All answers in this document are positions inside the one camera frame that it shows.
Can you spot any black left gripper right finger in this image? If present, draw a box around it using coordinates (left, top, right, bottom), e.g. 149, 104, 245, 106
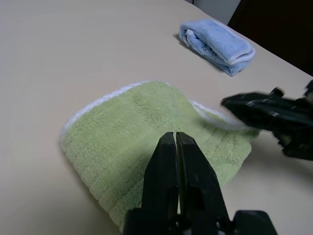
176, 131, 231, 221

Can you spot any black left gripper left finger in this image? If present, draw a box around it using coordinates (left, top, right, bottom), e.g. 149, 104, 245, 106
141, 131, 181, 216

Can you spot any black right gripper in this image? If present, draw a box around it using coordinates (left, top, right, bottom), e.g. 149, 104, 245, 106
221, 80, 313, 162

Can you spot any green towel with white trim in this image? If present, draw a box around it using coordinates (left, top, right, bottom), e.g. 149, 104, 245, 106
58, 79, 260, 234

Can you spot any folded light blue towel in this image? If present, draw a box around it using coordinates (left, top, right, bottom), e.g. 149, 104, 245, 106
179, 19, 256, 77

